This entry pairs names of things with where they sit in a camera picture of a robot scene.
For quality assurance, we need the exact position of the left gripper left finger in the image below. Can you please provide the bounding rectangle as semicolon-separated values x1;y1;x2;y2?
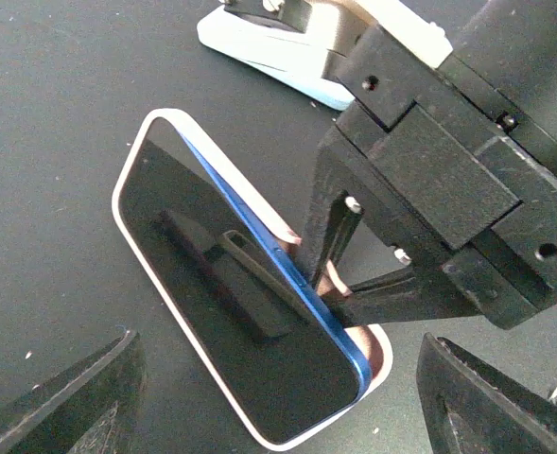
0;330;146;453

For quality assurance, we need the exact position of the blue phone black screen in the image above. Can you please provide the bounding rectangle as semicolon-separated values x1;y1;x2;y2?
118;117;374;445

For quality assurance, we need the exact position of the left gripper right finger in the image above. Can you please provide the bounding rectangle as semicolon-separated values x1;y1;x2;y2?
416;333;557;453

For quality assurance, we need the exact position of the pink cased phone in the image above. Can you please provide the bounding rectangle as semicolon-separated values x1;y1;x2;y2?
111;107;394;452

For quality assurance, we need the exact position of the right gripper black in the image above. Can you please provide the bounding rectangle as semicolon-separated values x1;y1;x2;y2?
301;26;557;329

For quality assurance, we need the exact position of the light blue phone case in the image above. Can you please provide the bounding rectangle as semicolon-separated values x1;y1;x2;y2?
197;7;354;111

